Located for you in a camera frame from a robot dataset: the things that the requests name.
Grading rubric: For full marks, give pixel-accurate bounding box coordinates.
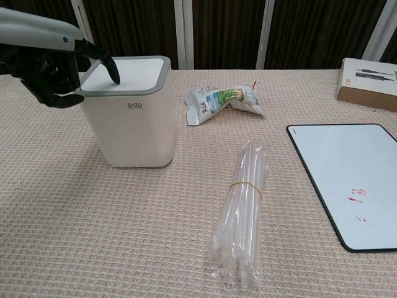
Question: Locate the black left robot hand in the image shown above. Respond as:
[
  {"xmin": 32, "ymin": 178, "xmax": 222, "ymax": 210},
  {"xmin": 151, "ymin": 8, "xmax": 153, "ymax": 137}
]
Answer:
[{"xmin": 0, "ymin": 6, "xmax": 120, "ymax": 109}]

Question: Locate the white trash bin grey lid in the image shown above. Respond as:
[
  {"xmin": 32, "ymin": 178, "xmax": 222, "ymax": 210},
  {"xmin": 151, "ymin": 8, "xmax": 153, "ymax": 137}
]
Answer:
[{"xmin": 79, "ymin": 55, "xmax": 172, "ymax": 169}]

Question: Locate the beige woven tablecloth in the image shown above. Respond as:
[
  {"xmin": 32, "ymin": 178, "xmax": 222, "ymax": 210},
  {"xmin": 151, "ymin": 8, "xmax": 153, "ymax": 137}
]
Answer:
[{"xmin": 0, "ymin": 68, "xmax": 397, "ymax": 298}]

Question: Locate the crumpled snack packet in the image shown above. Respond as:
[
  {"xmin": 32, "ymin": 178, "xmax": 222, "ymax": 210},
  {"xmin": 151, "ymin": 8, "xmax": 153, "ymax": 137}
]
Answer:
[{"xmin": 184, "ymin": 79, "xmax": 265, "ymax": 127}]

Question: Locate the yellow rubber band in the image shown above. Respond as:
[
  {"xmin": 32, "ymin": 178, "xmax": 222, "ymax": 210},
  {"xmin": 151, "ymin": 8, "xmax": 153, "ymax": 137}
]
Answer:
[{"xmin": 229, "ymin": 181, "xmax": 265, "ymax": 198}]

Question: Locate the clear wrapped straw bundle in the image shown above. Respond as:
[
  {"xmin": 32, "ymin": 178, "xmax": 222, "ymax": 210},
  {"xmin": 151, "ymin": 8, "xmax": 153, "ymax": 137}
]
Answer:
[{"xmin": 208, "ymin": 139, "xmax": 269, "ymax": 281}]

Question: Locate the brown cardboard product box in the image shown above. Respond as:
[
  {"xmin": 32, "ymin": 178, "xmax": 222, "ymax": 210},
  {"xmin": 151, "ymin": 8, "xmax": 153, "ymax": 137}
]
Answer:
[{"xmin": 336, "ymin": 57, "xmax": 397, "ymax": 112}]

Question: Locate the white board with black rim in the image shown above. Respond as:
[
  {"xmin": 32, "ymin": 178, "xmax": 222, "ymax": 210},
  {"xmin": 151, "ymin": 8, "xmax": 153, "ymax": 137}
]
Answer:
[{"xmin": 285, "ymin": 123, "xmax": 397, "ymax": 253}]

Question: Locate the white partition frame post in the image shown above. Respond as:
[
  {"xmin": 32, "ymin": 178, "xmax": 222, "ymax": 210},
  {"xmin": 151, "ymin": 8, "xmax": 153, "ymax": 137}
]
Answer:
[
  {"xmin": 70, "ymin": 0, "xmax": 97, "ymax": 47},
  {"xmin": 255, "ymin": 0, "xmax": 274, "ymax": 70},
  {"xmin": 173, "ymin": 0, "xmax": 195, "ymax": 70},
  {"xmin": 362, "ymin": 0, "xmax": 393, "ymax": 61}
]

